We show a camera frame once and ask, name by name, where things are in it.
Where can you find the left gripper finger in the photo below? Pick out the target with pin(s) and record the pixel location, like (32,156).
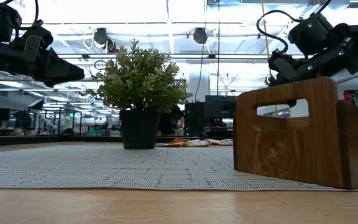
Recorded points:
(54,68)
(79,75)

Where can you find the grey woven placemat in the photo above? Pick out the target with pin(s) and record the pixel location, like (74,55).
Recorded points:
(104,168)

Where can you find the person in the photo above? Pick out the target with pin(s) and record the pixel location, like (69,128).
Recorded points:
(217,124)
(166,124)

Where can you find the black cabinet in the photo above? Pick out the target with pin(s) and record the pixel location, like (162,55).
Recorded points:
(194,118)

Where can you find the thin black vertical pole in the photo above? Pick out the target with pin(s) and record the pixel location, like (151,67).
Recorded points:
(218,46)

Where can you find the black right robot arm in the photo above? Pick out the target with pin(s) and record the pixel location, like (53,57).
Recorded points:
(312,34)

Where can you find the artificial green potted plant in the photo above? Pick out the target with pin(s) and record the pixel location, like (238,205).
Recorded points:
(138,81)

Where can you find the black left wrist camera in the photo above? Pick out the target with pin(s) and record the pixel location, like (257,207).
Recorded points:
(39,32)

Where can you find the gold vanilla tea bag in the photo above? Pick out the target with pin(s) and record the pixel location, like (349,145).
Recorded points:
(197,143)
(224,142)

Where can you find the wooden compartment tray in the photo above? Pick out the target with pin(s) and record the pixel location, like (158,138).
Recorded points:
(278,155)

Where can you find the black computer tower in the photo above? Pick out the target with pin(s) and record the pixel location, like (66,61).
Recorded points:
(221,105)

